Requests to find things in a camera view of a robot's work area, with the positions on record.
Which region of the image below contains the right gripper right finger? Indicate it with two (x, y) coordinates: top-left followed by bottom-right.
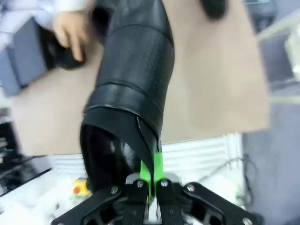
(153, 151), (263, 225)

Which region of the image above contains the person in white jacket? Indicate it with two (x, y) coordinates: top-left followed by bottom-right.
(0, 0), (61, 32)

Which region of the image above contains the person right hand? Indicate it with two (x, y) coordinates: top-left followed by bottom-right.
(52, 10), (94, 63)

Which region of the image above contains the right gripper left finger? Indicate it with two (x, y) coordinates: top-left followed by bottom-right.
(50, 161), (153, 225)

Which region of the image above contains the person right forearm white sleeve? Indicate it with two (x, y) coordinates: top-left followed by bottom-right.
(35, 0), (94, 14)

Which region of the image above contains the slotted aluminium base plate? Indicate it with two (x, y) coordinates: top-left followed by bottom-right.
(53, 132), (243, 188)

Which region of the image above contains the yellow emergency stop button box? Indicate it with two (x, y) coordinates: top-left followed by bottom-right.
(72, 177), (91, 197)

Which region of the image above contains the black leather strap shoe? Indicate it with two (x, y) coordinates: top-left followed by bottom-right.
(79, 0), (176, 192)
(38, 8), (111, 70)
(201, 0), (232, 20)

